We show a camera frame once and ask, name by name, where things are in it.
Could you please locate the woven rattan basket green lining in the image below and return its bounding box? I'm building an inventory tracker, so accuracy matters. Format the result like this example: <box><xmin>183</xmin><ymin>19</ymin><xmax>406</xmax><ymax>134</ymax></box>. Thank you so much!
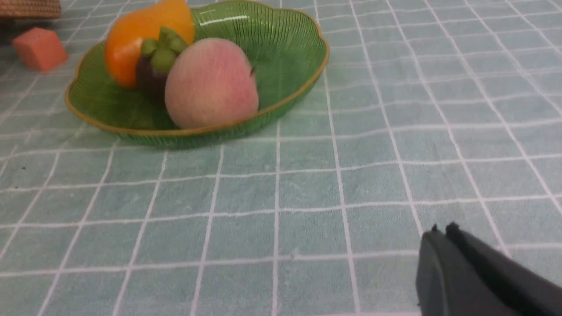
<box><xmin>0</xmin><ymin>0</ymin><xmax>61</xmax><ymax>18</ymax></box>

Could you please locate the teal checkered tablecloth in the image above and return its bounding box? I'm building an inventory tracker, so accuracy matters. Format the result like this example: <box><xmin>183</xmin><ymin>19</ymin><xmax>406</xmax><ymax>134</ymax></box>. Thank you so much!
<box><xmin>1</xmin><ymin>0</ymin><xmax>561</xmax><ymax>316</ymax></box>

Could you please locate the dark purple mangosteen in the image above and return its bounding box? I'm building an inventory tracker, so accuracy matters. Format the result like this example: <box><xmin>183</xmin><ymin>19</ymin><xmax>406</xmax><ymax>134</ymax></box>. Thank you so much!
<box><xmin>135</xmin><ymin>26</ymin><xmax>188</xmax><ymax>100</ymax></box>

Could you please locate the green glass leaf plate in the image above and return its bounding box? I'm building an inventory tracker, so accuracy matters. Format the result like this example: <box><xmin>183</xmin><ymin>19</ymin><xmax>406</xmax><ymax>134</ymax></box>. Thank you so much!
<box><xmin>65</xmin><ymin>0</ymin><xmax>330</xmax><ymax>149</ymax></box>

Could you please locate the orange foam cube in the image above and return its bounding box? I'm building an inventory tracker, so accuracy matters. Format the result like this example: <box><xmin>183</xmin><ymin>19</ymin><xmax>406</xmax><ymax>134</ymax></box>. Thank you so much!
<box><xmin>11</xmin><ymin>27</ymin><xmax>68</xmax><ymax>73</ymax></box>

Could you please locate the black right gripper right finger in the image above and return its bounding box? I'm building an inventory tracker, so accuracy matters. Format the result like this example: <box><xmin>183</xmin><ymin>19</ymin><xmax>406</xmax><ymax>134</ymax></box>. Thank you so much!
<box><xmin>446</xmin><ymin>222</ymin><xmax>562</xmax><ymax>316</ymax></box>

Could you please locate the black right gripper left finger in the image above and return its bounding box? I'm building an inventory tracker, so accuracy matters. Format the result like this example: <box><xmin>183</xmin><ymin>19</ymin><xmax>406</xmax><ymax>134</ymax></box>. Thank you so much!
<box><xmin>415</xmin><ymin>225</ymin><xmax>518</xmax><ymax>316</ymax></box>

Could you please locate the pink peach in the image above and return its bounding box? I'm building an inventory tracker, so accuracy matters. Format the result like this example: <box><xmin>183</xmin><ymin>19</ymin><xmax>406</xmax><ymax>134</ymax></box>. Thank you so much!
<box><xmin>165</xmin><ymin>38</ymin><xmax>259</xmax><ymax>129</ymax></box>

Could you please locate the orange yellow mango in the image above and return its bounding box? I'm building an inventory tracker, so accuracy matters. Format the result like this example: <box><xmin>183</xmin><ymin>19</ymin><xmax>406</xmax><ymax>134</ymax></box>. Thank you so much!
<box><xmin>104</xmin><ymin>0</ymin><xmax>195</xmax><ymax>88</ymax></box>

